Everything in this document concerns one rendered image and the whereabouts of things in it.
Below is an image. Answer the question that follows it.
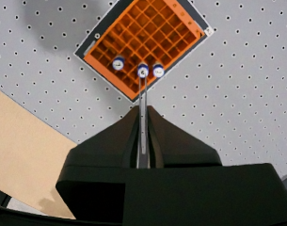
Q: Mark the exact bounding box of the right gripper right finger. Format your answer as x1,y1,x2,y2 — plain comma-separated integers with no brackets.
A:
147,105,223,169

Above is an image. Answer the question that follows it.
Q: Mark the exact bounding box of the orange grid rack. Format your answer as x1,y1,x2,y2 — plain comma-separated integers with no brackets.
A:
84,0,204,100

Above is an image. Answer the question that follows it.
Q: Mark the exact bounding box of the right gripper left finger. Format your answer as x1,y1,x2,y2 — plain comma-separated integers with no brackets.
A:
62,105,139,169

